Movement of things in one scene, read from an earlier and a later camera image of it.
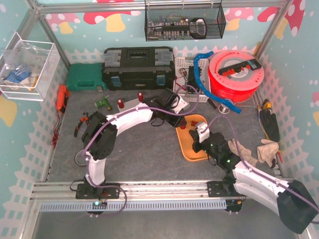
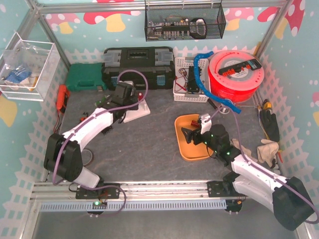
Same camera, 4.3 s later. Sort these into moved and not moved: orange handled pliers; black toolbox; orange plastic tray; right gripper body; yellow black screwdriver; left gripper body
Moved: right gripper body; left gripper body
Not moved: orange handled pliers; black toolbox; orange plastic tray; yellow black screwdriver
